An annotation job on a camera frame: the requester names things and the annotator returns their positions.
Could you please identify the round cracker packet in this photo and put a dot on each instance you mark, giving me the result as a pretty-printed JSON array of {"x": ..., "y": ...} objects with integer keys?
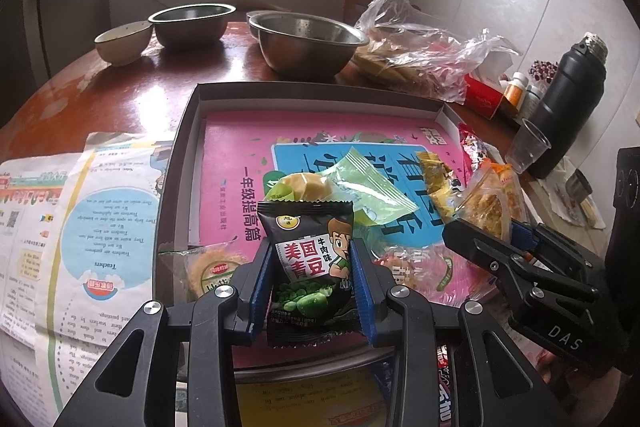
[{"x": 198, "y": 270}]

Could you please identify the orange bread packet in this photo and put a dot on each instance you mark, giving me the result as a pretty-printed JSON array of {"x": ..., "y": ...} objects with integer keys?
[{"x": 492, "y": 199}]

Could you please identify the yellow snack packet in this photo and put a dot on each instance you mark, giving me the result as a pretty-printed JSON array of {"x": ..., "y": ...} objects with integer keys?
[{"x": 442, "y": 185}]

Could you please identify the left newspaper sheet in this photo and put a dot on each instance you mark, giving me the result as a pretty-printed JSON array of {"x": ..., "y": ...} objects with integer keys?
[{"x": 77, "y": 249}]

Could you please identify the clear plastic bag with food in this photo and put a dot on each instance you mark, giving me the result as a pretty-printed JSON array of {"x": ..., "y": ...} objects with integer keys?
[{"x": 409, "y": 51}]

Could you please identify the red tissue box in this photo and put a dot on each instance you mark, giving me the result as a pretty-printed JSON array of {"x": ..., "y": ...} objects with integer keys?
[{"x": 481, "y": 98}]

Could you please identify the light green snack packet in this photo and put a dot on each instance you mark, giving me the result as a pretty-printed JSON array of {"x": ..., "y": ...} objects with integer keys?
[{"x": 375, "y": 200}]

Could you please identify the black thermos bottle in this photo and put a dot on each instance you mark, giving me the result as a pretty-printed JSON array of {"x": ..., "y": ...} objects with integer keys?
[{"x": 574, "y": 92}]

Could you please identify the black green pea packet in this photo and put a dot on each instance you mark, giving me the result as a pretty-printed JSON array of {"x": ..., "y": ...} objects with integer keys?
[{"x": 311, "y": 297}]

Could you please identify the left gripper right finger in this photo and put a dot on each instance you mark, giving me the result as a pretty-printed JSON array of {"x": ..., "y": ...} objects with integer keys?
[{"x": 370, "y": 283}]

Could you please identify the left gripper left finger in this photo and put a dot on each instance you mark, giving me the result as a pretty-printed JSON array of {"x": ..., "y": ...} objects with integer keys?
[{"x": 253, "y": 283}]

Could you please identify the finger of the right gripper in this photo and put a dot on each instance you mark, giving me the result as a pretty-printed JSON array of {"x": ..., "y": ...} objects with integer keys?
[
  {"x": 495, "y": 251},
  {"x": 551, "y": 247}
]

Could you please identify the large steel bowl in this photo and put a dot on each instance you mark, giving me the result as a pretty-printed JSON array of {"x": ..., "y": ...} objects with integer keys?
[{"x": 304, "y": 47}]

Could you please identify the red panda snack packet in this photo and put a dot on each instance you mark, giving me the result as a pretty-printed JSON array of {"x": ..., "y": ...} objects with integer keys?
[{"x": 474, "y": 151}]

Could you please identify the pink book box tray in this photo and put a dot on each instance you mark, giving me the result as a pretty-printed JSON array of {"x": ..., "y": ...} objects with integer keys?
[{"x": 236, "y": 141}]

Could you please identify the orange medicine bottle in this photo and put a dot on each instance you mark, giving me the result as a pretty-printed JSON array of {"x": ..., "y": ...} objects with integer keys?
[{"x": 515, "y": 89}]

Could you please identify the clear plastic cup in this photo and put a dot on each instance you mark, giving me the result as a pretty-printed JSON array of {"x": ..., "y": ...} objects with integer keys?
[{"x": 528, "y": 145}]

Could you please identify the small steel bowl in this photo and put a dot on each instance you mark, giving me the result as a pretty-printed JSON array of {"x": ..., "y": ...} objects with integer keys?
[{"x": 191, "y": 26}]

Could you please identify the small steel cup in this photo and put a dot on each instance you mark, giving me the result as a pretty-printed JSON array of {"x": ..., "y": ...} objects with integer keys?
[{"x": 577, "y": 187}]

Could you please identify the white ceramic cup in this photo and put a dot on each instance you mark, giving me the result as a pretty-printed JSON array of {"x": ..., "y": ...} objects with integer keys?
[{"x": 124, "y": 44}]

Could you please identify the dark refrigerator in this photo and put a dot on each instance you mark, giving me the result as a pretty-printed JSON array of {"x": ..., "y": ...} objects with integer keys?
[{"x": 59, "y": 31}]

